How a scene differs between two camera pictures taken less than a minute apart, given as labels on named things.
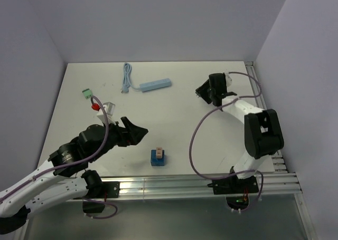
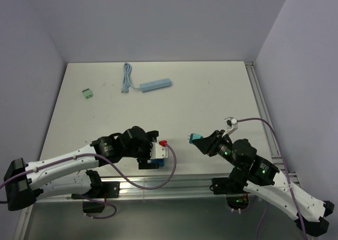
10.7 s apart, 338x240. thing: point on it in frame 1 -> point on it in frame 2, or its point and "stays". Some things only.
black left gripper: x=135 y=133 -> x=143 y=162
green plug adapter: x=87 y=93 stays
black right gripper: x=203 y=90 -> x=208 y=144
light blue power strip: x=156 y=85 stays
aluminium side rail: x=279 y=181 stays
